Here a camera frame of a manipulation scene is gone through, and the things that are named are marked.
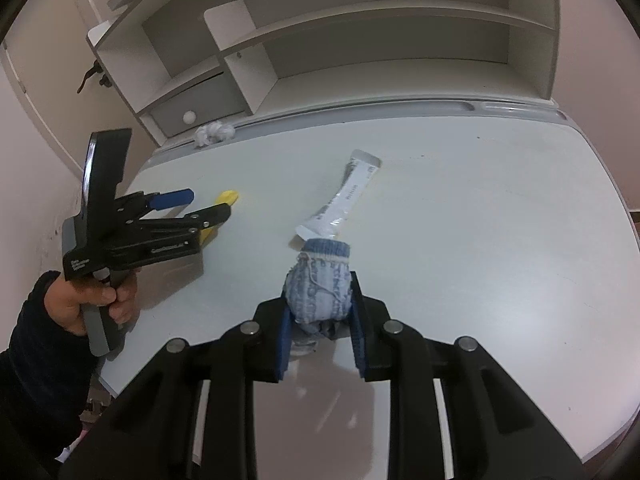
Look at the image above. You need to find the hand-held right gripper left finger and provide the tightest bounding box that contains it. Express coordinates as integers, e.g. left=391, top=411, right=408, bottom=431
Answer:
left=57, top=302, right=294, bottom=480

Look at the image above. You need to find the crumpled white tissue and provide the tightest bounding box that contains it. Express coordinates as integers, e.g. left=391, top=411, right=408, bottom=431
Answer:
left=193, top=120, right=235, bottom=149

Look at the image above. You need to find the grey drawer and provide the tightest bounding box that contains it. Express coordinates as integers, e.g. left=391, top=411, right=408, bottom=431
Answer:
left=149, top=72, right=247, bottom=139

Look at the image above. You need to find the white desk hutch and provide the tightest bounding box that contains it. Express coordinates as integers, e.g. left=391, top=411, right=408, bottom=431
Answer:
left=87, top=0, right=561, bottom=142

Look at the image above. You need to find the blue white knitted sock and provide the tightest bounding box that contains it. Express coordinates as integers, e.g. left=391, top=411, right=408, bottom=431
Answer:
left=283, top=238, right=351, bottom=337

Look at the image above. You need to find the white door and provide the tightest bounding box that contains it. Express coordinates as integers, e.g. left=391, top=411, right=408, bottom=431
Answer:
left=0, top=0, right=157, bottom=188

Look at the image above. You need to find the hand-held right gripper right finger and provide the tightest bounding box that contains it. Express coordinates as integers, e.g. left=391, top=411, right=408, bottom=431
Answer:
left=349, top=271, right=586, bottom=480

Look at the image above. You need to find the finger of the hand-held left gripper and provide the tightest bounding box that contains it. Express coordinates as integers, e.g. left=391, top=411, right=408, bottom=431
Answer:
left=136, top=203, right=232, bottom=241
left=116, top=188, right=195, bottom=222

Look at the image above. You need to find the white tube packet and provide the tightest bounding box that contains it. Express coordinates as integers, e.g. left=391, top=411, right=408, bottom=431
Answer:
left=288, top=149, right=382, bottom=252

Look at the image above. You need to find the person's left forearm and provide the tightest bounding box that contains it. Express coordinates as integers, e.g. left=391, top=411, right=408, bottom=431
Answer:
left=0, top=270, right=101, bottom=466

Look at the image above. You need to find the person's left hand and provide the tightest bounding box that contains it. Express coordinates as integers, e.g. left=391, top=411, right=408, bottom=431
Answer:
left=44, top=266, right=140, bottom=338

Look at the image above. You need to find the yellow wrapper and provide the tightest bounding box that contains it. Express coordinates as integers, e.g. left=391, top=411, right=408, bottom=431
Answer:
left=196, top=189, right=241, bottom=249

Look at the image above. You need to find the dark door handle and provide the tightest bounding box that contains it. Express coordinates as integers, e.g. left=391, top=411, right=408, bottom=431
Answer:
left=76, top=59, right=113, bottom=94

